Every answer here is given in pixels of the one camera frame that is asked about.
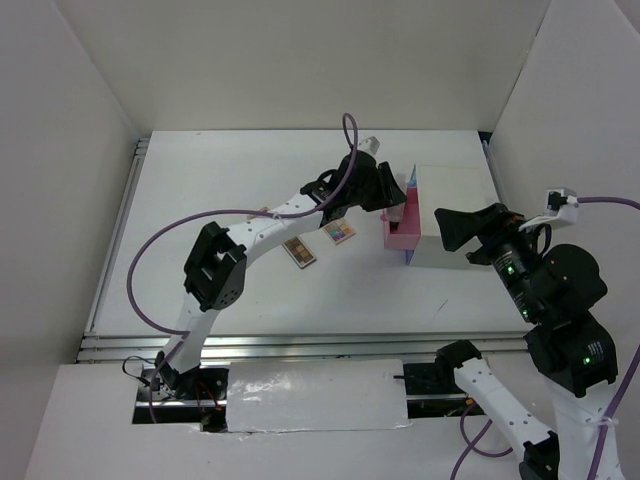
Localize blue drawer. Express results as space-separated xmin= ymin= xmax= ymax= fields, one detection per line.
xmin=407 ymin=165 xmax=418 ymax=188

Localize pink drawer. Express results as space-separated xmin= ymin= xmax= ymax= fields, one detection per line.
xmin=381 ymin=187 xmax=421 ymax=251

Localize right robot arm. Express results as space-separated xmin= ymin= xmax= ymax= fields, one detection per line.
xmin=434 ymin=192 xmax=637 ymax=479

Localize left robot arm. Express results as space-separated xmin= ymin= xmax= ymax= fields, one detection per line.
xmin=155 ymin=137 xmax=406 ymax=399

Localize white drawer cabinet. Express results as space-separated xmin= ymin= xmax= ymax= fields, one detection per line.
xmin=408 ymin=164 xmax=498 ymax=270

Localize colourful square eyeshadow palette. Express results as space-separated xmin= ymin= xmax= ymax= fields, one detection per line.
xmin=322 ymin=220 xmax=356 ymax=245

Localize brown long eyeshadow palette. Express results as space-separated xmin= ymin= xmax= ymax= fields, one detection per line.
xmin=282 ymin=237 xmax=317 ymax=269

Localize white cover plate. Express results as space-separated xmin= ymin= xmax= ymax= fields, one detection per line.
xmin=226 ymin=359 xmax=410 ymax=433

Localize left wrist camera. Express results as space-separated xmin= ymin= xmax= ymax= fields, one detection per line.
xmin=358 ymin=136 xmax=380 ymax=157

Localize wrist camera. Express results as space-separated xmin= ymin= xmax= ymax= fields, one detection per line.
xmin=358 ymin=136 xmax=380 ymax=157
xmin=519 ymin=187 xmax=579 ymax=231

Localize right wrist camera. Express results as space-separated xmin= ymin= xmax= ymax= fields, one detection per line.
xmin=519 ymin=187 xmax=579 ymax=231

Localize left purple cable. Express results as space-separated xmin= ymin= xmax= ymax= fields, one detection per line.
xmin=125 ymin=112 xmax=360 ymax=424

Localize aluminium rail frame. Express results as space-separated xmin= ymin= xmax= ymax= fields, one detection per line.
xmin=78 ymin=130 xmax=526 ymax=363

